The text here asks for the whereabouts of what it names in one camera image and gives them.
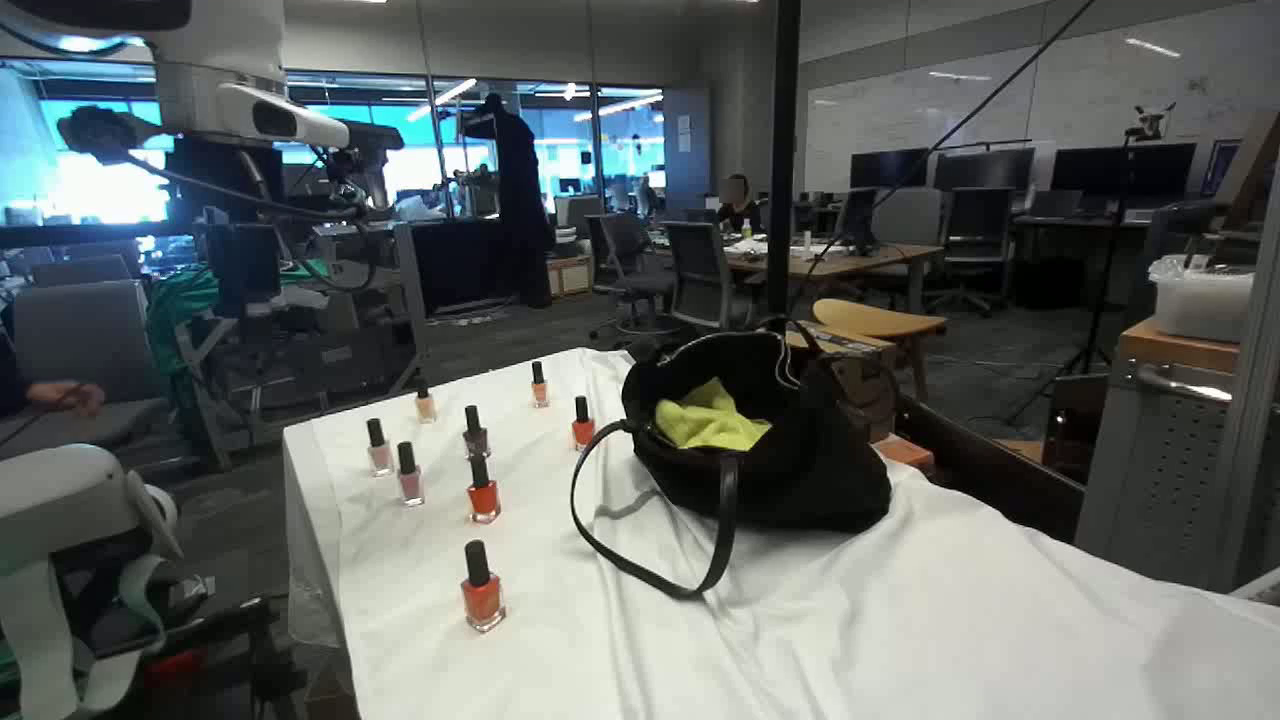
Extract dark plum nail polish bottle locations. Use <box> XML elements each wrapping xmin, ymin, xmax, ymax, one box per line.
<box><xmin>459</xmin><ymin>401</ymin><xmax>491</xmax><ymax>462</ymax></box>

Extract black handbag with strap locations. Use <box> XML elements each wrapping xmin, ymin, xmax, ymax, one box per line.
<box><xmin>564</xmin><ymin>320</ymin><xmax>897</xmax><ymax>605</ymax></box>

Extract white plastic container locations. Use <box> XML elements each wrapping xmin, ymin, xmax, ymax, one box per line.
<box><xmin>1146</xmin><ymin>247</ymin><xmax>1262</xmax><ymax>344</ymax></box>

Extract dark office chair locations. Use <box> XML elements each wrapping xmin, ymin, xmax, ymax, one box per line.
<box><xmin>595</xmin><ymin>213</ymin><xmax>675</xmax><ymax>323</ymax></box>

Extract aluminium frame bar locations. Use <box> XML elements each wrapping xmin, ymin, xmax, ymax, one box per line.
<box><xmin>1217</xmin><ymin>143</ymin><xmax>1280</xmax><ymax>593</ymax></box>

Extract orange nail polish bottle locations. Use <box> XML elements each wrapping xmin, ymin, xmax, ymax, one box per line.
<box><xmin>567</xmin><ymin>392</ymin><xmax>599</xmax><ymax>453</ymax></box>
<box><xmin>458</xmin><ymin>537</ymin><xmax>514</xmax><ymax>638</ymax></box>
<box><xmin>464</xmin><ymin>453</ymin><xmax>505</xmax><ymax>530</ymax></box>

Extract black hanging coat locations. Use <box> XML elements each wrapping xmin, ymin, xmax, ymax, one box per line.
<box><xmin>486</xmin><ymin>94</ymin><xmax>554</xmax><ymax>308</ymax></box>

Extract black vertical pole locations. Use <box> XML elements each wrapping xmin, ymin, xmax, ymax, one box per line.
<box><xmin>759</xmin><ymin>0</ymin><xmax>806</xmax><ymax>353</ymax></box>

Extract grey padded chair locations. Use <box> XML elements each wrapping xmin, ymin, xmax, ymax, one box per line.
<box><xmin>4</xmin><ymin>276</ymin><xmax>173</xmax><ymax>453</ymax></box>

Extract small black computer monitor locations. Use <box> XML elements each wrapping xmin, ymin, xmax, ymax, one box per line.
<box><xmin>849</xmin><ymin>143</ymin><xmax>936</xmax><ymax>193</ymax></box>

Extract grey cabinet with wooden top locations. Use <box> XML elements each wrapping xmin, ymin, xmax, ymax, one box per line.
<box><xmin>1073</xmin><ymin>318</ymin><xmax>1266</xmax><ymax>593</ymax></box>

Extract yellow cloth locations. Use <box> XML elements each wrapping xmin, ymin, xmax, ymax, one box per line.
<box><xmin>647</xmin><ymin>376</ymin><xmax>778</xmax><ymax>457</ymax></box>

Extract black office chair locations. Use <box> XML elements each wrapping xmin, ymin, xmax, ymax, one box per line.
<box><xmin>936</xmin><ymin>186</ymin><xmax>1017</xmax><ymax>320</ymax></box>

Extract grey mesh office chair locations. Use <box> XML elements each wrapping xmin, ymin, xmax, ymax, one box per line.
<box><xmin>659</xmin><ymin>218</ymin><xmax>740</xmax><ymax>333</ymax></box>

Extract black camera on stand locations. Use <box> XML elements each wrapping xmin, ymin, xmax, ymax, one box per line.
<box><xmin>56</xmin><ymin>106</ymin><xmax>173</xmax><ymax>170</ymax></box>

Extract black tripod stand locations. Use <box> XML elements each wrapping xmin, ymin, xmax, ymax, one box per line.
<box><xmin>996</xmin><ymin>101</ymin><xmax>1186</xmax><ymax>428</ymax></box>

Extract cardboard box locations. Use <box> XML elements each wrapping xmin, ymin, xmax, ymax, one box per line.
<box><xmin>545</xmin><ymin>243</ymin><xmax>599</xmax><ymax>301</ymax></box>

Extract seated person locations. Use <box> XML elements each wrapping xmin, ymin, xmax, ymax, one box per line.
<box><xmin>717</xmin><ymin>174</ymin><xmax>768</xmax><ymax>240</ymax></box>

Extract black nail polish bottle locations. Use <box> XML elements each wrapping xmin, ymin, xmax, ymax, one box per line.
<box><xmin>365</xmin><ymin>417</ymin><xmax>397</xmax><ymax>475</ymax></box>

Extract long wooden desk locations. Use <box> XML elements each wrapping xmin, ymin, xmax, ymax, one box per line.
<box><xmin>724</xmin><ymin>232</ymin><xmax>943</xmax><ymax>320</ymax></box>

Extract wide black computer monitor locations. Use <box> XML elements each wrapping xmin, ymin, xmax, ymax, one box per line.
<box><xmin>1048</xmin><ymin>142</ymin><xmax>1201</xmax><ymax>209</ymax></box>

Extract black screen on cart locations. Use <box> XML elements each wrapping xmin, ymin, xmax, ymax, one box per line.
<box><xmin>403</xmin><ymin>218</ymin><xmax>524</xmax><ymax>320</ymax></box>

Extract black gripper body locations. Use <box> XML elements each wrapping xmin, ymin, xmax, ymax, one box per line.
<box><xmin>183</xmin><ymin>132</ymin><xmax>289</xmax><ymax>243</ymax></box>

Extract round wooden stool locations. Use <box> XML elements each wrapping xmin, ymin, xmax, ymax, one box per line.
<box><xmin>810</xmin><ymin>298</ymin><xmax>954</xmax><ymax>404</ymax></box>

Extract pink nail polish bottle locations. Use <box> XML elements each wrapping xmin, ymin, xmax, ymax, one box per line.
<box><xmin>394</xmin><ymin>437</ymin><xmax>430</xmax><ymax>510</ymax></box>

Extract white tablecloth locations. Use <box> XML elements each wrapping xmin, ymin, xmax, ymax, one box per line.
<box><xmin>282</xmin><ymin>344</ymin><xmax>1280</xmax><ymax>720</ymax></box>

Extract green cables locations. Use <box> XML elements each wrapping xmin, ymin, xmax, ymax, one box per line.
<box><xmin>139</xmin><ymin>260</ymin><xmax>226</xmax><ymax>404</ymax></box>

